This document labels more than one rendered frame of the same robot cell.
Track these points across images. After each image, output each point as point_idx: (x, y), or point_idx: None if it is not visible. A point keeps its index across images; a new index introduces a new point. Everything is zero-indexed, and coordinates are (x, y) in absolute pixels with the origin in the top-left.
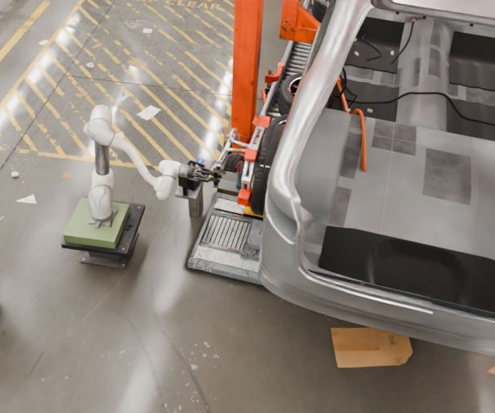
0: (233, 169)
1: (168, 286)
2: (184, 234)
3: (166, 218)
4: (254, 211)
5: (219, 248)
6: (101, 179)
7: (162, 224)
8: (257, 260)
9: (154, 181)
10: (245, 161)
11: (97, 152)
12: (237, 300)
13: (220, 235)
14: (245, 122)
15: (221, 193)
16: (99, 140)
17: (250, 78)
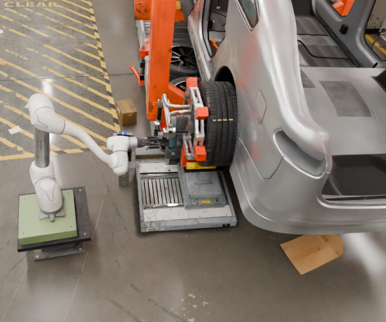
0: (185, 130)
1: (131, 255)
2: (123, 204)
3: (99, 193)
4: (207, 163)
5: (162, 207)
6: (44, 172)
7: (98, 200)
8: (200, 207)
9: (111, 159)
10: None
11: (39, 144)
12: (197, 247)
13: (156, 195)
14: (163, 89)
15: (140, 159)
16: (52, 130)
17: (169, 45)
